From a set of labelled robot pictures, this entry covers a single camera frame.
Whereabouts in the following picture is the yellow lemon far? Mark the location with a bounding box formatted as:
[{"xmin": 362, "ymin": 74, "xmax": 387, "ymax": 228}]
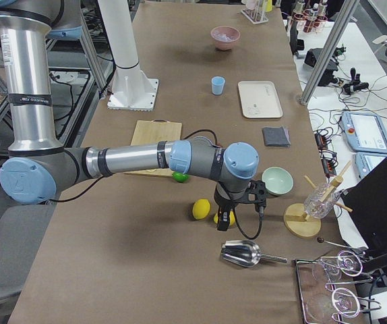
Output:
[{"xmin": 192, "ymin": 198, "xmax": 211, "ymax": 220}]

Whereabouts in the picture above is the grey chair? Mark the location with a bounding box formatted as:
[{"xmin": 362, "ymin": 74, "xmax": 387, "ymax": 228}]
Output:
[{"xmin": 0, "ymin": 205, "xmax": 55, "ymax": 317}]

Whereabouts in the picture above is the wooden cutting board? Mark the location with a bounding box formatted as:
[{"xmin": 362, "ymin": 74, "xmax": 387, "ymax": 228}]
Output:
[{"xmin": 125, "ymin": 119, "xmax": 182, "ymax": 177}]

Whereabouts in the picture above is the wooden glass stand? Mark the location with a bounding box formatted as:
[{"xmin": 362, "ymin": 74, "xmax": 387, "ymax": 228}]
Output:
[{"xmin": 283, "ymin": 161, "xmax": 353, "ymax": 238}]

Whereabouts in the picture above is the aluminium frame post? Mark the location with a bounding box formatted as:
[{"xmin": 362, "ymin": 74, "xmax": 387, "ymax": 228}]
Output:
[{"xmin": 299, "ymin": 0, "xmax": 359, "ymax": 106}]

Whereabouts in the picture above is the pink bowl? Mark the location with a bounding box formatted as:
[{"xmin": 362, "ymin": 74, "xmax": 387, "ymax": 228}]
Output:
[{"xmin": 210, "ymin": 26, "xmax": 241, "ymax": 51}]

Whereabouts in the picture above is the grey folded cloth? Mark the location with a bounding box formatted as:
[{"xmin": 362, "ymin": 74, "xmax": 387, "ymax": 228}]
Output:
[{"xmin": 262, "ymin": 126, "xmax": 291, "ymax": 147}]

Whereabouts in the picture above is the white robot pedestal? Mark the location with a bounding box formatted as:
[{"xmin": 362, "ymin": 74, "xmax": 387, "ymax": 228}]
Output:
[{"xmin": 98, "ymin": 0, "xmax": 159, "ymax": 111}]

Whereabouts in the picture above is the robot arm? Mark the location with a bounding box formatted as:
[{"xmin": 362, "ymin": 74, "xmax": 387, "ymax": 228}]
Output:
[{"xmin": 0, "ymin": 1, "xmax": 266, "ymax": 231}]

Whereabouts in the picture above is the light blue cup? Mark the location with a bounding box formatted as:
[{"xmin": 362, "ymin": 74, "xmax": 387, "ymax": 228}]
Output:
[{"xmin": 211, "ymin": 76, "xmax": 226, "ymax": 95}]

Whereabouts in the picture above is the upper teach pendant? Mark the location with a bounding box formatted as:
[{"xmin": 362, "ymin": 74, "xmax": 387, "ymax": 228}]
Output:
[{"xmin": 340, "ymin": 111, "xmax": 387, "ymax": 154}]

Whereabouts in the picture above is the clear cut glass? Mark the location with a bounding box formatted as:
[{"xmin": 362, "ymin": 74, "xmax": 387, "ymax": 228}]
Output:
[{"xmin": 303, "ymin": 183, "xmax": 340, "ymax": 219}]

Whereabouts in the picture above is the yellow lemon near scoop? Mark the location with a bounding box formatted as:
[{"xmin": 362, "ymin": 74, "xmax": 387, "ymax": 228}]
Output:
[{"xmin": 213, "ymin": 211, "xmax": 235, "ymax": 227}]

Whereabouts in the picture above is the mint green bowl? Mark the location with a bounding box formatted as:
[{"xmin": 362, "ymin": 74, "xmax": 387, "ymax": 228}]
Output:
[{"xmin": 262, "ymin": 166, "xmax": 293, "ymax": 196}]

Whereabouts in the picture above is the green lime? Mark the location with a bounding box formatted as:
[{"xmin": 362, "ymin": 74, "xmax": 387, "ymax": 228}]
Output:
[{"xmin": 171, "ymin": 171, "xmax": 189, "ymax": 183}]

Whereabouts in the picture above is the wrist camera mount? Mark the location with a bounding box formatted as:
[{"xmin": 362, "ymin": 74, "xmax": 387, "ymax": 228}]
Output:
[{"xmin": 237, "ymin": 180, "xmax": 267, "ymax": 207}]

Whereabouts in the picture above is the cream rabbit tray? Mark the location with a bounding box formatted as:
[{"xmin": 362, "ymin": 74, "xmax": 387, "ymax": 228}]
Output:
[{"xmin": 238, "ymin": 81, "xmax": 283, "ymax": 119}]

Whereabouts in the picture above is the lower teach pendant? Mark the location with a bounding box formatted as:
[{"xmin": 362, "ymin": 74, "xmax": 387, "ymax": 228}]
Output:
[{"xmin": 355, "ymin": 152, "xmax": 387, "ymax": 180}]

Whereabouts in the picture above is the metal ice scoop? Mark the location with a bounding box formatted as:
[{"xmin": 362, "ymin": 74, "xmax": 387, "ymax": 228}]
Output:
[{"xmin": 220, "ymin": 240, "xmax": 288, "ymax": 267}]

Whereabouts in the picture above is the black metal glass rack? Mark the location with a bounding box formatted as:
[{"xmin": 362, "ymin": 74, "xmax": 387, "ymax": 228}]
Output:
[{"xmin": 294, "ymin": 249, "xmax": 382, "ymax": 323}]

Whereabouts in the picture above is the black monitor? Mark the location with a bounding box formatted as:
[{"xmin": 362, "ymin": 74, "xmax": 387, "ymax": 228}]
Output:
[{"xmin": 343, "ymin": 158, "xmax": 387, "ymax": 254}]

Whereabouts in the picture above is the white cup rack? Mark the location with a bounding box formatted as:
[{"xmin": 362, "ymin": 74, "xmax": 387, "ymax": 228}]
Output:
[{"xmin": 241, "ymin": 0, "xmax": 272, "ymax": 25}]

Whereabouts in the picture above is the teach pendant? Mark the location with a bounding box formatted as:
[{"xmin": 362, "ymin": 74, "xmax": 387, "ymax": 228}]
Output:
[
  {"xmin": 340, "ymin": 111, "xmax": 387, "ymax": 154},
  {"xmin": 355, "ymin": 152, "xmax": 387, "ymax": 180}
]

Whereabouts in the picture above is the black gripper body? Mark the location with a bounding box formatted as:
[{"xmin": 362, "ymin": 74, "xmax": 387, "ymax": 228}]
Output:
[{"xmin": 214, "ymin": 182, "xmax": 244, "ymax": 213}]

